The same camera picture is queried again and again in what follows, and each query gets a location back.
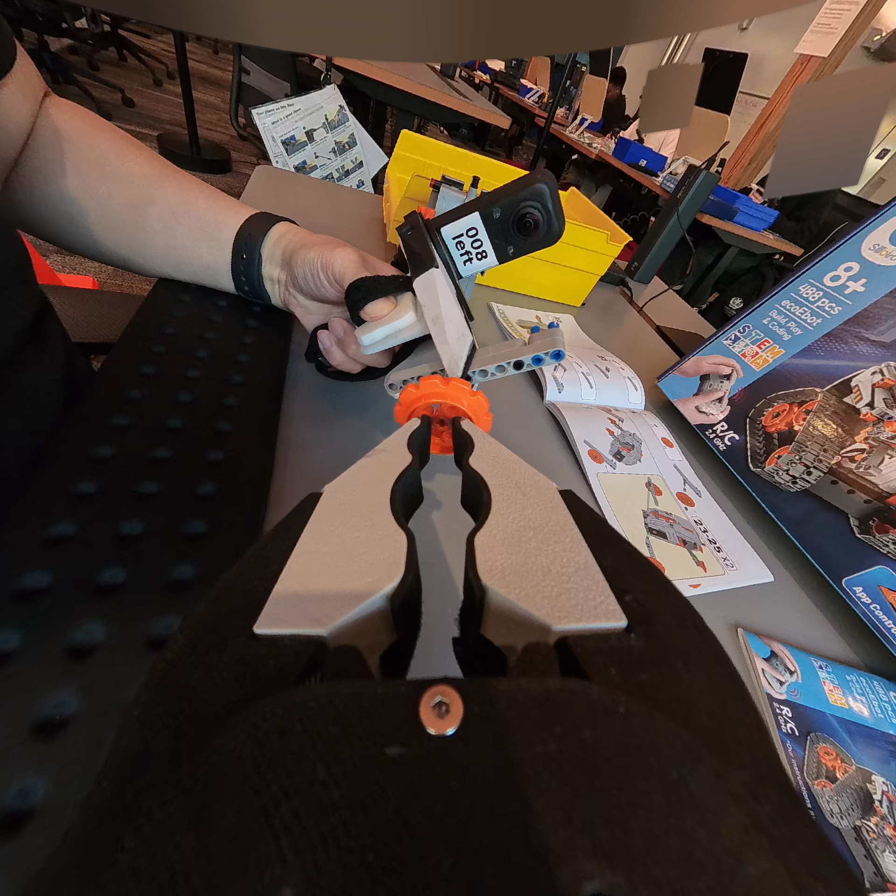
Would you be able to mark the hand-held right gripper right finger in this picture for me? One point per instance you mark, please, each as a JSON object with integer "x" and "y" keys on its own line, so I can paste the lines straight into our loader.
{"x": 546, "y": 560}

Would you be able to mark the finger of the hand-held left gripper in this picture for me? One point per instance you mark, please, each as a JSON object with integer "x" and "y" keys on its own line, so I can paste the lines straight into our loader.
{"x": 444, "y": 315}

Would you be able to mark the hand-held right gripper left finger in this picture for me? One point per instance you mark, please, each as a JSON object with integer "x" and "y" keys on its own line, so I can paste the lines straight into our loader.
{"x": 336, "y": 560}

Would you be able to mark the grey perforated toy beam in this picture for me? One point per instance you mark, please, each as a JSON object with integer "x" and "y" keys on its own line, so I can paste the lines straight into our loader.
{"x": 519, "y": 365}

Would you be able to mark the orange toy gear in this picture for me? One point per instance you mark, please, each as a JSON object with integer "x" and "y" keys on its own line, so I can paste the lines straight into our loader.
{"x": 420, "y": 406}

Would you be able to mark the person's left forearm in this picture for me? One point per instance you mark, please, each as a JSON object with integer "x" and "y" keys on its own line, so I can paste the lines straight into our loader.
{"x": 127, "y": 189}

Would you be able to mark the grey desk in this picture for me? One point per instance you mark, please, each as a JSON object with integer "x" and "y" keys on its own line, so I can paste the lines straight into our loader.
{"x": 336, "y": 434}

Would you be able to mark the person's left hand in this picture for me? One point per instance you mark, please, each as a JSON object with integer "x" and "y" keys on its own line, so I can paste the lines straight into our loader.
{"x": 315, "y": 273}

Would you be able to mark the yellow plastic bin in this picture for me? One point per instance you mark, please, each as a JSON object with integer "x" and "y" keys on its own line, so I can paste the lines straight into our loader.
{"x": 560, "y": 266}

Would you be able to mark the open instruction booklet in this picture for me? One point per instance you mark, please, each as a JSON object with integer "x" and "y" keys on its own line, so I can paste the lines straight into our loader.
{"x": 617, "y": 434}

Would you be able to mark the black monitor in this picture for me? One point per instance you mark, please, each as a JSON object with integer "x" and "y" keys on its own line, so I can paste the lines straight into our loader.
{"x": 672, "y": 223}

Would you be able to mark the black wristwatch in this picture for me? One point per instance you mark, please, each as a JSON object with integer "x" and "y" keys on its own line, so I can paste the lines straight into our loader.
{"x": 256, "y": 252}

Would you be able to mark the black dimpled mat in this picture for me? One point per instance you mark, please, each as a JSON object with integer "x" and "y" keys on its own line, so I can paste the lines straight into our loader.
{"x": 141, "y": 491}

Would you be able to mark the printed instruction sheet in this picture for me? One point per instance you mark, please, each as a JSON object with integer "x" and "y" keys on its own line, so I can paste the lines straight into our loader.
{"x": 318, "y": 137}

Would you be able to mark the black backpack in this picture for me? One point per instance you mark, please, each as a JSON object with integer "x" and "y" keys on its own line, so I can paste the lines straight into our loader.
{"x": 741, "y": 280}

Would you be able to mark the dark blue toy kit box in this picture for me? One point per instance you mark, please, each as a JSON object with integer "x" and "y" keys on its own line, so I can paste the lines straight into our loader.
{"x": 805, "y": 420}

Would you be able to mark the black pole stand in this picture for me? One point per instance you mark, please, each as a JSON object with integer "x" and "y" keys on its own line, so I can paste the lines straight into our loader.
{"x": 189, "y": 151}

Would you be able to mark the blue cover booklet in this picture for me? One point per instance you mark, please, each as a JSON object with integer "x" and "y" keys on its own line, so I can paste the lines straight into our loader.
{"x": 840, "y": 734}

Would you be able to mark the white paper sign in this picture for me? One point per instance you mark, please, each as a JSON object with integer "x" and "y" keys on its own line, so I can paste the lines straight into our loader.
{"x": 829, "y": 25}

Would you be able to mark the wooden post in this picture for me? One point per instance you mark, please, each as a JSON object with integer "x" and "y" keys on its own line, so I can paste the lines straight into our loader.
{"x": 771, "y": 106}

